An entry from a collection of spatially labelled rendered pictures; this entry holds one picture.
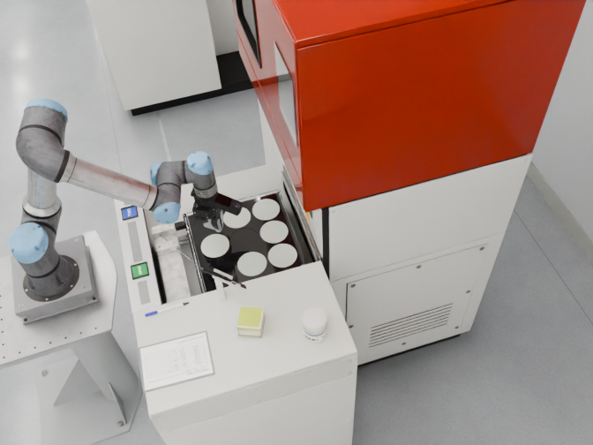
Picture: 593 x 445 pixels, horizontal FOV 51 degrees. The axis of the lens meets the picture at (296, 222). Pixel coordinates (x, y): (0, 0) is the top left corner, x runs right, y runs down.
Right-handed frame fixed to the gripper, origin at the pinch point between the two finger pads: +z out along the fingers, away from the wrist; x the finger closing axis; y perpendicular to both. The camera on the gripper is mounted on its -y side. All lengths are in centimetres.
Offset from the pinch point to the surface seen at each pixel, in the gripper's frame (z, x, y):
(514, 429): 92, 16, -120
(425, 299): 42, -10, -75
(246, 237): 2.0, 0.9, -9.2
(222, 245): 1.9, 5.4, -1.8
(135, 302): -4.1, 35.9, 17.6
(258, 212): 2.0, -11.1, -10.8
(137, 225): -4.1, 6.4, 28.1
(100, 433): 90, 51, 53
